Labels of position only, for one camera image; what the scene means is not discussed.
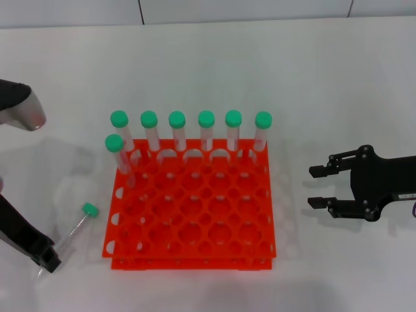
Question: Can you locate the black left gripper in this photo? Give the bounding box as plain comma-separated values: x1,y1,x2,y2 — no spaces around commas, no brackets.
0,193,63,274

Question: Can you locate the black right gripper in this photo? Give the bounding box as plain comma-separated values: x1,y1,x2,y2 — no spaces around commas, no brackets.
307,144,416,223

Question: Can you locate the green capped clear test tube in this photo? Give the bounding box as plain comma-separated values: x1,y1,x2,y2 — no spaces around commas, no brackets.
254,110,273,153
105,133,137,189
198,110,216,153
110,109,136,157
168,110,188,153
36,201,100,282
225,109,243,153
140,110,162,153

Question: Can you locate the orange plastic test tube rack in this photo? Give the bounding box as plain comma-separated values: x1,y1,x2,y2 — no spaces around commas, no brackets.
101,138,278,271

